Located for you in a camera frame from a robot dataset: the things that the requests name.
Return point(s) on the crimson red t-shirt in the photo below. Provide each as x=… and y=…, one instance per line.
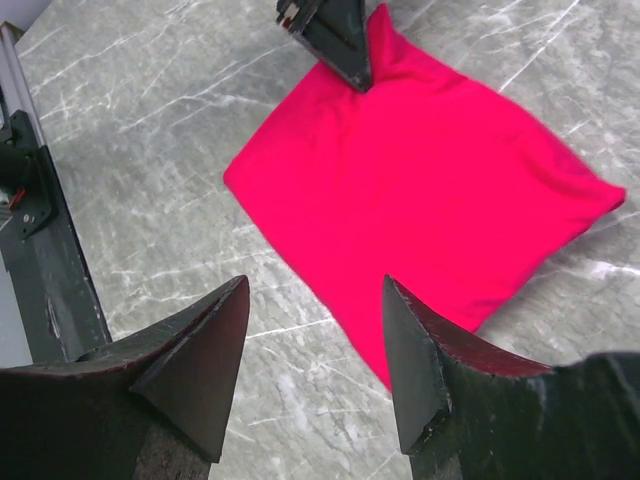
x=429, y=177

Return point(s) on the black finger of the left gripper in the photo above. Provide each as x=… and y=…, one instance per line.
x=334, y=31

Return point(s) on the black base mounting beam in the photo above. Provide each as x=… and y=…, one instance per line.
x=56, y=297

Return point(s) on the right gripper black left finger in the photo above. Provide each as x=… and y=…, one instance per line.
x=153, y=405

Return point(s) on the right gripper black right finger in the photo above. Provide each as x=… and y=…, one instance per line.
x=466, y=409

